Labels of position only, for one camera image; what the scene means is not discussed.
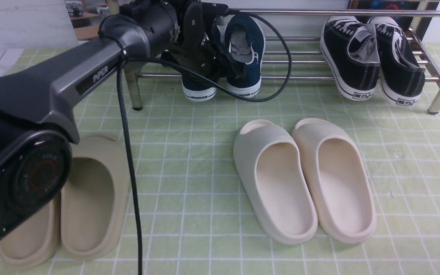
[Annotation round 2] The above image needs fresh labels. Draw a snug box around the tan slide sandal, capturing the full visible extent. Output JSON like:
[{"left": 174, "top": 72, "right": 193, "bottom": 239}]
[
  {"left": 0, "top": 195, "right": 61, "bottom": 270},
  {"left": 61, "top": 133, "right": 130, "bottom": 260}
]

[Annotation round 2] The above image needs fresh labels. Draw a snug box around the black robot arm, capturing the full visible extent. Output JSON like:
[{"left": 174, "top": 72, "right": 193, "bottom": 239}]
[{"left": 0, "top": 0, "right": 230, "bottom": 240}]

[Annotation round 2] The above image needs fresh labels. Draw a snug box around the cream slide sandal left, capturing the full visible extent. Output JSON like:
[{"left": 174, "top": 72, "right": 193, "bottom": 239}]
[{"left": 233, "top": 120, "right": 318, "bottom": 245}]

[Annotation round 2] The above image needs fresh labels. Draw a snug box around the black canvas sneaker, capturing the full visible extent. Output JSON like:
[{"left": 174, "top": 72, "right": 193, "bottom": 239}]
[
  {"left": 368, "top": 17, "right": 425, "bottom": 107},
  {"left": 320, "top": 16, "right": 380, "bottom": 101}
]

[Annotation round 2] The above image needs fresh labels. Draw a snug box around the tan slide sandal far left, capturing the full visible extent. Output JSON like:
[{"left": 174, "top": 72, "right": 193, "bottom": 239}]
[{"left": 0, "top": 195, "right": 61, "bottom": 270}]

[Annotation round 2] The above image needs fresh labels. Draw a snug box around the cream slide sandal right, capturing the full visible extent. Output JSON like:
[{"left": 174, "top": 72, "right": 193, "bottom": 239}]
[{"left": 291, "top": 118, "right": 377, "bottom": 244}]

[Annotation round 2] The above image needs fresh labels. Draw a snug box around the black canvas sneaker left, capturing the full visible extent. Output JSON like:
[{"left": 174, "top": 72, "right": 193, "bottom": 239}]
[{"left": 320, "top": 16, "right": 380, "bottom": 101}]

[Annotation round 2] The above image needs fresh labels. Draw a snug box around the metal shoe rack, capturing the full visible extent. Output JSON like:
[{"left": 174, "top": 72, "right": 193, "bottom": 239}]
[{"left": 106, "top": 0, "right": 440, "bottom": 115}]

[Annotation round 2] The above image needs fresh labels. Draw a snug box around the navy slip-on shoe on rack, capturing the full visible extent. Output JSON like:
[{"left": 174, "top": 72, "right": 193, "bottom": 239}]
[{"left": 181, "top": 74, "right": 217, "bottom": 102}]

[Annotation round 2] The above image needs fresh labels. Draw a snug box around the navy slip-on shoe with paper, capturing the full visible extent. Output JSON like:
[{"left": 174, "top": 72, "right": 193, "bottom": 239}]
[{"left": 225, "top": 15, "right": 266, "bottom": 99}]

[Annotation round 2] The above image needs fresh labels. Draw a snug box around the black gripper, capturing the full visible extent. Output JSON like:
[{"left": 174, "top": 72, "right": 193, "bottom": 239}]
[{"left": 167, "top": 0, "right": 246, "bottom": 80}]

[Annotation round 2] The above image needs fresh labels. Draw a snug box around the cream slide sandal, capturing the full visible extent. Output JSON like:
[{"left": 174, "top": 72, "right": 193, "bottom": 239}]
[
  {"left": 233, "top": 120, "right": 318, "bottom": 245},
  {"left": 291, "top": 118, "right": 377, "bottom": 244}
]

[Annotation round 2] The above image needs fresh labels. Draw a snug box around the green checked floor mat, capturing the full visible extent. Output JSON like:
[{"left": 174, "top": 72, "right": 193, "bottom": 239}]
[{"left": 0, "top": 43, "right": 440, "bottom": 275}]

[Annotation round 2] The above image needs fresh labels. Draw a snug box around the tan slide sandal inner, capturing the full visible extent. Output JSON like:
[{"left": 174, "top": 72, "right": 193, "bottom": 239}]
[{"left": 61, "top": 133, "right": 130, "bottom": 260}]

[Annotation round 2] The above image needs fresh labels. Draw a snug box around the black canvas sneaker right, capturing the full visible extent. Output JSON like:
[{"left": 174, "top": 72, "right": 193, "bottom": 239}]
[{"left": 368, "top": 17, "right": 425, "bottom": 107}]

